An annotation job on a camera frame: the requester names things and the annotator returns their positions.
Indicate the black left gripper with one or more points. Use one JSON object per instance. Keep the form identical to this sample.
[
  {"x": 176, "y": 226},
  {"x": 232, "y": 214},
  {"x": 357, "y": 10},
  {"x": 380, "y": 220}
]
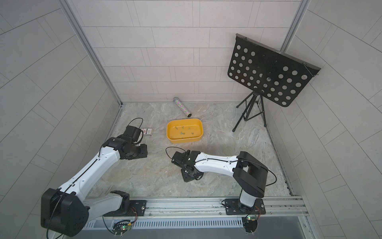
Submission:
[{"x": 144, "y": 152}]

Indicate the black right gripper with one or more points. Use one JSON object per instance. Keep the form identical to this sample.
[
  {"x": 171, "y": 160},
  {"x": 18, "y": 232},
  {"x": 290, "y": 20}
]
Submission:
[{"x": 186, "y": 179}]

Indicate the yellow plastic storage box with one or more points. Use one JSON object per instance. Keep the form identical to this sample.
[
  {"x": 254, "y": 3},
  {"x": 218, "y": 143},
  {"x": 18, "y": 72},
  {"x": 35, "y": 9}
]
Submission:
[{"x": 174, "y": 135}]

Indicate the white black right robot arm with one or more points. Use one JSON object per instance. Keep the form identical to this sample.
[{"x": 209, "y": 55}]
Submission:
[{"x": 248, "y": 172}]

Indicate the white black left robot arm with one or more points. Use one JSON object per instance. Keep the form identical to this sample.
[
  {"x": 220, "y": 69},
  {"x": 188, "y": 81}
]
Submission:
[{"x": 66, "y": 210}]

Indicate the playing card box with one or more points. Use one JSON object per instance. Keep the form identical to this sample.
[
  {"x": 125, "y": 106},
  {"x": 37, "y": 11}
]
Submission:
[{"x": 148, "y": 131}]

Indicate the rhinestone silver microphone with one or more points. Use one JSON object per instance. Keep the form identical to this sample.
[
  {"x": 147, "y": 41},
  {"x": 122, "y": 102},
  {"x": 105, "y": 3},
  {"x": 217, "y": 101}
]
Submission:
[{"x": 177, "y": 101}]

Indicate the right green circuit board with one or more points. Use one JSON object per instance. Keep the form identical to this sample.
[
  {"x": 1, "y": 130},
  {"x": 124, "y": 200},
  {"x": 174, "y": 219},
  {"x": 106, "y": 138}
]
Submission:
[{"x": 250, "y": 224}]

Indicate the green circuit board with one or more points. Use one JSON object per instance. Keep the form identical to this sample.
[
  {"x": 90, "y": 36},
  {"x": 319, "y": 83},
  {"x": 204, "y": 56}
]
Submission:
[
  {"x": 121, "y": 227},
  {"x": 250, "y": 224}
]

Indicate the left green circuit board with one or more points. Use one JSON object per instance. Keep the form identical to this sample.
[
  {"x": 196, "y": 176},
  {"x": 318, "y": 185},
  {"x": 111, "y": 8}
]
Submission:
[{"x": 121, "y": 227}]

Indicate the black perforated music stand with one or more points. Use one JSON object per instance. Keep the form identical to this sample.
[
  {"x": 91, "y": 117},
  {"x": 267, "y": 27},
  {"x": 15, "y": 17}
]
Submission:
[{"x": 268, "y": 74}]

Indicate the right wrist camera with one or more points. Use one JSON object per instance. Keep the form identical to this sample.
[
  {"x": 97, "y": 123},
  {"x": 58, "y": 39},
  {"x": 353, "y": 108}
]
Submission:
[{"x": 181, "y": 159}]

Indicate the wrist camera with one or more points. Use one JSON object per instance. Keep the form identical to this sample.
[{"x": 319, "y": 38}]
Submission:
[
  {"x": 134, "y": 134},
  {"x": 181, "y": 159}
]

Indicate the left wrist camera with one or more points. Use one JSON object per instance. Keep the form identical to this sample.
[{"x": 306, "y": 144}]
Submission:
[{"x": 134, "y": 134}]

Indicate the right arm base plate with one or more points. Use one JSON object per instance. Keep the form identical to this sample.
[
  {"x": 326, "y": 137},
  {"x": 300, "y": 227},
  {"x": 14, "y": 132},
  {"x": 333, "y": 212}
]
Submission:
[{"x": 235, "y": 207}]

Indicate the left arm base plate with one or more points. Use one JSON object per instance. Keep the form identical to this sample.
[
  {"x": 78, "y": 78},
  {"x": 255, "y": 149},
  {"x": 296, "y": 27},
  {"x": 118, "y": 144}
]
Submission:
[{"x": 129, "y": 209}]

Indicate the aluminium rail frame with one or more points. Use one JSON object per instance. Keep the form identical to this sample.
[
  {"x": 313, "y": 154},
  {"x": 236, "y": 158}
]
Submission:
[{"x": 284, "y": 216}]

